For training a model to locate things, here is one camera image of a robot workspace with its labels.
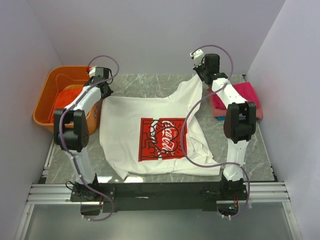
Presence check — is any white printed t-shirt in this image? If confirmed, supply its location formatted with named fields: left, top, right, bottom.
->
left=99, top=76, right=220, bottom=179

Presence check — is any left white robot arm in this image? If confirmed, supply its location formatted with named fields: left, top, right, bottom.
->
left=53, top=66, right=113, bottom=201

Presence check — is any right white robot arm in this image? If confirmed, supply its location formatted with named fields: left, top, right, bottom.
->
left=190, top=49, right=257, bottom=197

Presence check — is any orange t-shirt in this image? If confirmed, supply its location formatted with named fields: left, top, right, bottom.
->
left=50, top=87, right=83, bottom=124

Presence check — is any folded magenta t-shirt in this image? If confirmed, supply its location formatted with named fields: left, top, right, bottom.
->
left=210, top=82, right=260, bottom=110

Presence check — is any folded salmon t-shirt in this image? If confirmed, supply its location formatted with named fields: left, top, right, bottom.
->
left=209, top=97, right=263, bottom=120

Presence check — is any orange plastic laundry basket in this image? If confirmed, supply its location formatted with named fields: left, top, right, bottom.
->
left=33, top=65, right=89, bottom=132

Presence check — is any folded blue t-shirt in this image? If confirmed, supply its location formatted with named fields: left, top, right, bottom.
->
left=216, top=116, right=226, bottom=121

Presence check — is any black base crossbar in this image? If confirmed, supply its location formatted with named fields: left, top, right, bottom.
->
left=70, top=182, right=248, bottom=213

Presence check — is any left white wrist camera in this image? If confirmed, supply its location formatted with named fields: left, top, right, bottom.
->
left=86, top=66, right=97, bottom=78

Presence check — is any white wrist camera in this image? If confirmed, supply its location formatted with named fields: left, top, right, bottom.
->
left=189, top=49, right=205, bottom=68
left=86, top=66, right=97, bottom=78

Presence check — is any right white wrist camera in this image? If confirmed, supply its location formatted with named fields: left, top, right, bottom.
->
left=189, top=49, right=205, bottom=68

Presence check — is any aluminium frame rail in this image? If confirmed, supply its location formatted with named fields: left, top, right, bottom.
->
left=15, top=131, right=302, bottom=240

